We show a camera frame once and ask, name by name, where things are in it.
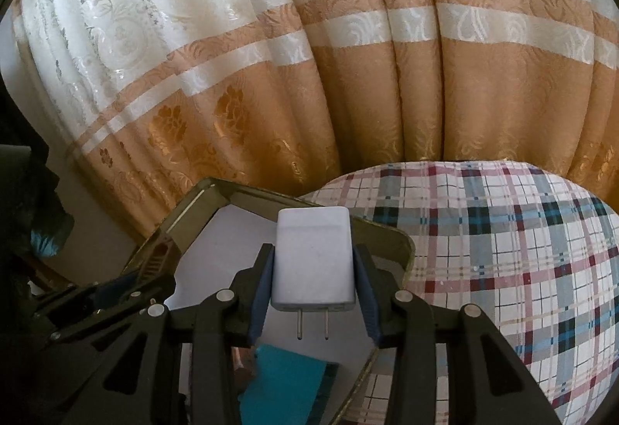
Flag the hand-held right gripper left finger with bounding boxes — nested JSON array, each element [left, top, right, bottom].
[[82, 242, 277, 425]]

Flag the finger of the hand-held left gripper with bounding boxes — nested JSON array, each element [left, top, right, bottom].
[[29, 268, 179, 317], [46, 298, 150, 351]]

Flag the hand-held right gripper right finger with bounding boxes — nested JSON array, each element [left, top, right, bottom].
[[352, 244, 564, 425]]

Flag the white plug charger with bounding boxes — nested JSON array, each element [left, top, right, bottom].
[[270, 207, 357, 341]]

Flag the rectangular metal tray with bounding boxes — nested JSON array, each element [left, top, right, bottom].
[[118, 178, 416, 425]]

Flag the teal box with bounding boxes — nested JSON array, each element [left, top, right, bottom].
[[240, 342, 339, 425]]

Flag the brown wooden furniture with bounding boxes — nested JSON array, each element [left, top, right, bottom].
[[26, 256, 121, 295]]

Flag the teal cloth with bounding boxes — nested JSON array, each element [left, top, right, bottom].
[[30, 232, 66, 259]]

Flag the dark hanging cloth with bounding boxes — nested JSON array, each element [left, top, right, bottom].
[[0, 130, 75, 290]]

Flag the plaid tablecloth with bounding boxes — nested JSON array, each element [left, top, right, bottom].
[[297, 159, 619, 425]]

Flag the cream and orange floral curtain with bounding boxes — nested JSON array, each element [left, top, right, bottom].
[[10, 0, 619, 232]]

